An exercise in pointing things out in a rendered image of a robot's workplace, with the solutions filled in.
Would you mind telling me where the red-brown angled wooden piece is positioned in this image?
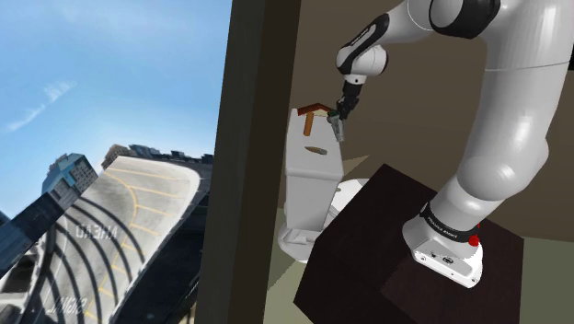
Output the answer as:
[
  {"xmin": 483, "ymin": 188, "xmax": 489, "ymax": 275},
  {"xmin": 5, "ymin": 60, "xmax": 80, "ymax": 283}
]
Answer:
[{"xmin": 297, "ymin": 102, "xmax": 333, "ymax": 116}]

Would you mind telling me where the grey bottle with green cap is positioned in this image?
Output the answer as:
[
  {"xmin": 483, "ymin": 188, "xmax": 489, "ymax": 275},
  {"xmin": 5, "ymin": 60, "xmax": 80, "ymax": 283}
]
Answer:
[{"xmin": 327, "ymin": 110, "xmax": 347, "ymax": 144}]

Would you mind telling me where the dark wooden robot stand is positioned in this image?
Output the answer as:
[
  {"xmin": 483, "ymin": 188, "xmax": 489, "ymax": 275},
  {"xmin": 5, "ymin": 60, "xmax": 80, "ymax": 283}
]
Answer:
[{"xmin": 293, "ymin": 163, "xmax": 525, "ymax": 324}]

